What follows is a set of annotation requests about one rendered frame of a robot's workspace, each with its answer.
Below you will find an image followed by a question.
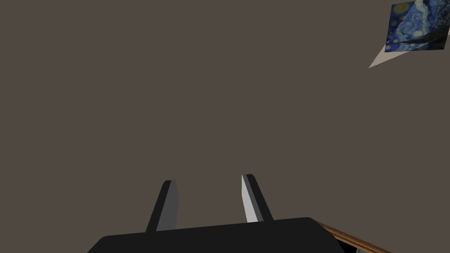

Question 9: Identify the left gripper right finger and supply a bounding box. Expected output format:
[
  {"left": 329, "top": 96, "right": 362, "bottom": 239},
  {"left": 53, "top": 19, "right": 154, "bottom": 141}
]
[{"left": 241, "top": 173, "right": 275, "bottom": 224}]

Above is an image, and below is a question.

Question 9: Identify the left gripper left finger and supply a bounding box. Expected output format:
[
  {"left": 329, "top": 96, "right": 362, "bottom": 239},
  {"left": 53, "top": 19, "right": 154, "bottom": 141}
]
[{"left": 145, "top": 180, "right": 179, "bottom": 233}]

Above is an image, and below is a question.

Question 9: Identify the brown wooden table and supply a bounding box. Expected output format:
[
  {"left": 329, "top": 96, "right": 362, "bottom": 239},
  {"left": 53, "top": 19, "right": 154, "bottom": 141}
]
[{"left": 316, "top": 221, "right": 394, "bottom": 253}]

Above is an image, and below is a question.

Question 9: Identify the blue swirling night-sky painting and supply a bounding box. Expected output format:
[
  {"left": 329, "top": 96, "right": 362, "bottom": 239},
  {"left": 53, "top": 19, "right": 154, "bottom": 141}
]
[{"left": 385, "top": 0, "right": 450, "bottom": 53}]

